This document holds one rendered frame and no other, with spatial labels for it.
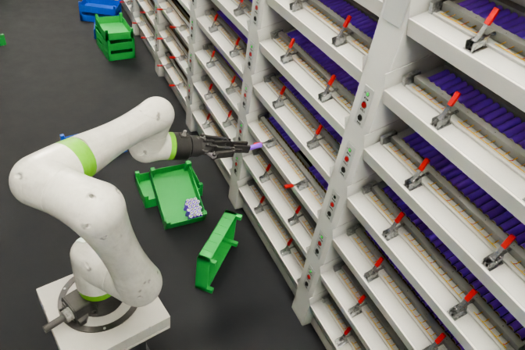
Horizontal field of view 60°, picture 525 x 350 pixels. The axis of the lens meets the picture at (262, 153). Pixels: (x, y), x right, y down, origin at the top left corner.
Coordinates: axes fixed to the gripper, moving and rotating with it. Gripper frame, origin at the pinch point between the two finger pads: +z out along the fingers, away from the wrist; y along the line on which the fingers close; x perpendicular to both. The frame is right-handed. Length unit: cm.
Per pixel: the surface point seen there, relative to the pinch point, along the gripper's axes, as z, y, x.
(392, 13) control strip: 3, -35, -66
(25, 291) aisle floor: -63, 15, 83
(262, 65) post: 18.0, 30.2, -19.5
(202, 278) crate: -1, -9, 61
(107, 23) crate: 7, 230, 50
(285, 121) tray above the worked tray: 17.3, 2.4, -10.4
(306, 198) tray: 22.1, -20.0, 8.3
